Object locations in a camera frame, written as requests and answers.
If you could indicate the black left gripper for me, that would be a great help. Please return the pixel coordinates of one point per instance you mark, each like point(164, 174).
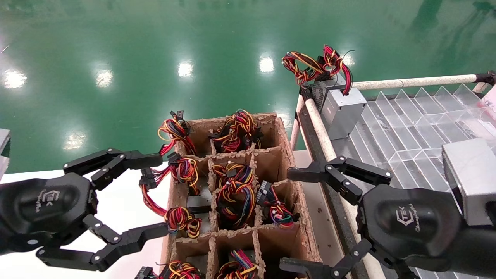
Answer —
point(46, 205)

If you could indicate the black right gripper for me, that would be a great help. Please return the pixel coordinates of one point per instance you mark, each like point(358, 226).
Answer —
point(410, 223)

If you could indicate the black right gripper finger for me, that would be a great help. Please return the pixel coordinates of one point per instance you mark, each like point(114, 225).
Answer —
point(306, 268)

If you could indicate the brown cardboard divided box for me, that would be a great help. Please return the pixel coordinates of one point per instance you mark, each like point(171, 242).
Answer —
point(286, 240)

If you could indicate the transparent plastic divider tray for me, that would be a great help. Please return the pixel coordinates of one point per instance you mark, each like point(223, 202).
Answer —
point(403, 128)

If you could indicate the white rack leg pipe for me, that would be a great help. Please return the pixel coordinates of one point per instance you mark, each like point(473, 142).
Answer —
point(296, 131)

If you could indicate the black pipe clamp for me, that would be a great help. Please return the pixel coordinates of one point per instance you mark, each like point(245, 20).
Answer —
point(488, 77)
point(305, 93)

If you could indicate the long white rack pipe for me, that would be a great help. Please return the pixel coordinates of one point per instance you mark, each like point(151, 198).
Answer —
point(407, 82)

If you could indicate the short white rack pipe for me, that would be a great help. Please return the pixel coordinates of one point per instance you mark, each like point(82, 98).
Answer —
point(480, 87)

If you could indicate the pink white panel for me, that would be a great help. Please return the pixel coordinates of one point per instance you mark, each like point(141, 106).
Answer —
point(491, 97)

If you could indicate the dark grey rack rail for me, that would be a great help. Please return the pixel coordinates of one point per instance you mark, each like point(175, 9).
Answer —
point(314, 147)

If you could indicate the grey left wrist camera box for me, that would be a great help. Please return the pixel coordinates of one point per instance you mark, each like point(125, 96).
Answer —
point(3, 166)

